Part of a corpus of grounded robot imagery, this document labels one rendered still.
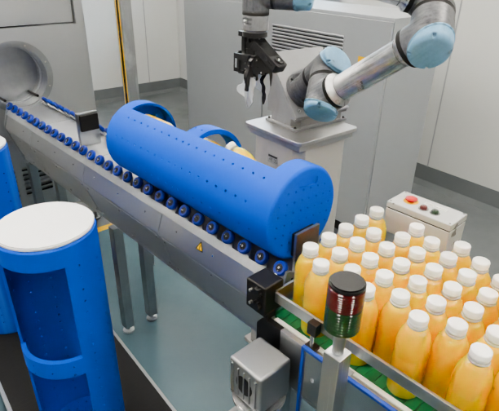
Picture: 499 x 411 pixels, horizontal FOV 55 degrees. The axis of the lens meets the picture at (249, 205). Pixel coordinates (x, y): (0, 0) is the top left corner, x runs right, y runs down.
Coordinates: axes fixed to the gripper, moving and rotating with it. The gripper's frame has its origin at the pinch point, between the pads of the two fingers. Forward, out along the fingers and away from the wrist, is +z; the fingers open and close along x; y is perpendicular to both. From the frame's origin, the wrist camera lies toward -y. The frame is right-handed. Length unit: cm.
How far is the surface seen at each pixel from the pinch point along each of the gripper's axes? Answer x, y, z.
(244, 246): 16.5, -12.9, 37.9
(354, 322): 43, -68, 14
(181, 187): 19.9, 13.1, 26.7
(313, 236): 3.3, -28.1, 32.6
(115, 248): 15, 75, 83
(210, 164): 16.5, 2.4, 16.2
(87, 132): 7, 106, 37
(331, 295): 45, -64, 10
